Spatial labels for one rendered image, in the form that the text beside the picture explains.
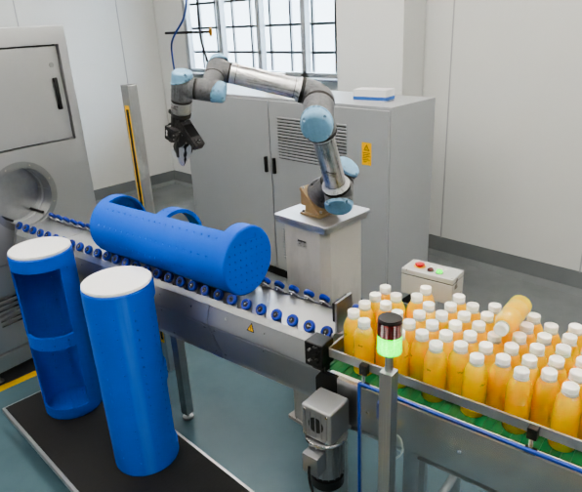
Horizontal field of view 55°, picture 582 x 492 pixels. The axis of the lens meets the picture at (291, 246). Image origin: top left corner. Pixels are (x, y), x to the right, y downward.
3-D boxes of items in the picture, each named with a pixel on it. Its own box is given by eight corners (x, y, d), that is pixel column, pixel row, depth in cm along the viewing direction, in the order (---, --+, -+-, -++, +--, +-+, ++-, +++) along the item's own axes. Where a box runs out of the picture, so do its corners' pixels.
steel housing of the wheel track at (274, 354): (66, 264, 349) (55, 212, 336) (370, 382, 223) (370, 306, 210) (22, 281, 329) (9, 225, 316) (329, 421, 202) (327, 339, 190)
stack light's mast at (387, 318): (384, 360, 153) (385, 308, 147) (405, 368, 149) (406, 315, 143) (372, 372, 148) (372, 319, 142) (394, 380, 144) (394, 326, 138)
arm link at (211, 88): (228, 71, 200) (198, 66, 199) (224, 91, 193) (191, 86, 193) (228, 89, 206) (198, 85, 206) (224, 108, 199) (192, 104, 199)
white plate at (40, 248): (6, 243, 270) (7, 245, 270) (7, 263, 246) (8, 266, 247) (66, 232, 280) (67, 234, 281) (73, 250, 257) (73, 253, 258)
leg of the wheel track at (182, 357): (188, 412, 308) (174, 311, 285) (195, 416, 305) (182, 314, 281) (181, 418, 304) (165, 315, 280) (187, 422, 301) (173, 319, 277)
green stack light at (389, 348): (384, 342, 150) (385, 325, 149) (405, 348, 147) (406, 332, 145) (372, 352, 146) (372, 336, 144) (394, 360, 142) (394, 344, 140)
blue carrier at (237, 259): (141, 243, 289) (136, 188, 280) (271, 283, 238) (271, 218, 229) (92, 258, 268) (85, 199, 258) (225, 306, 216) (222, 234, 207)
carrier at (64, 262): (44, 395, 303) (48, 427, 279) (6, 245, 270) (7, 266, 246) (99, 380, 314) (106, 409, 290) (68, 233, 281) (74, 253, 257)
